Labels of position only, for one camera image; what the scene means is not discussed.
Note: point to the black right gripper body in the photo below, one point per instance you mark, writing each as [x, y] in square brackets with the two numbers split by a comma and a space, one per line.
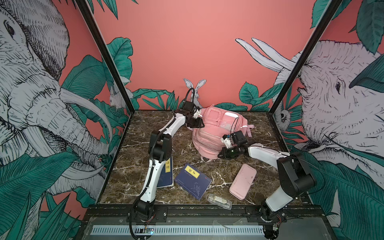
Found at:
[232, 153]

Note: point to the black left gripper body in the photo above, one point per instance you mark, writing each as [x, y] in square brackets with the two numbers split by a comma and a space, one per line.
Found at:
[195, 122]

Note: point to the pink student backpack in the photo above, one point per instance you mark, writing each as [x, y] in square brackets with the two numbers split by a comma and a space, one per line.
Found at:
[218, 123]

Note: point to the dark blue book yellow label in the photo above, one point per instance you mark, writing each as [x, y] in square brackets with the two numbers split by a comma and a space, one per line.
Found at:
[193, 181]

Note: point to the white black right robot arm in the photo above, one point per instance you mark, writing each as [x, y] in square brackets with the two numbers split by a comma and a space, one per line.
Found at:
[295, 175]

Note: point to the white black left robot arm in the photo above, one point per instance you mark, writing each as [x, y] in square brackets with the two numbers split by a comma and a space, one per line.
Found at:
[160, 151]

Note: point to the pink pencil case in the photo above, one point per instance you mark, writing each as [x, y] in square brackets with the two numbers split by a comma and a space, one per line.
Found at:
[243, 181]

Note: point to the clear plastic eraser box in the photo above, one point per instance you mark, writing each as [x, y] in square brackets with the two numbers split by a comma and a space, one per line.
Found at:
[219, 201]

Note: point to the white perforated vent strip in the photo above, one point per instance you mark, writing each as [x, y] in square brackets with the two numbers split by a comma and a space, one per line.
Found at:
[174, 230]

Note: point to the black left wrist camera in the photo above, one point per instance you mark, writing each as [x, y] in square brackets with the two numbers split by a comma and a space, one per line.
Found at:
[189, 107]

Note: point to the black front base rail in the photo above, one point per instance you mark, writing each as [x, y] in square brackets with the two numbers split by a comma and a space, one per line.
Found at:
[164, 213]

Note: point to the black left corner frame post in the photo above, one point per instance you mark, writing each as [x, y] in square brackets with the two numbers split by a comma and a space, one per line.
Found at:
[107, 57]

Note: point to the black corner frame post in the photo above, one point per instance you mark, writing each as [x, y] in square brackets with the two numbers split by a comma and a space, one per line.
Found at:
[107, 57]
[324, 21]

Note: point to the black right corner frame post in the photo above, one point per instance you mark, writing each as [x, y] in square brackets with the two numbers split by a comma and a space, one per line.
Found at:
[324, 21]

